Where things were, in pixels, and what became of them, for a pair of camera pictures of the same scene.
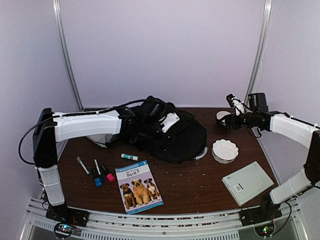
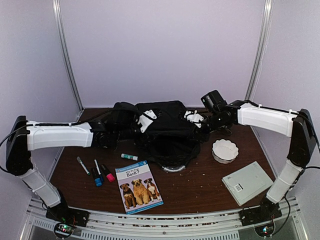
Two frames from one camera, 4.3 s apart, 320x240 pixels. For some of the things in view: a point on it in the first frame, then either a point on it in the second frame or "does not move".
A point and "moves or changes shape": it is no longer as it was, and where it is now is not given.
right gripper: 230,118 → 196,122
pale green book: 248,182 does not move
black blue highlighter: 95,174 does not move
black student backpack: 160,128 moves or changes shape
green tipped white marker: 84,167 does not move
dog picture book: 138,188 does not move
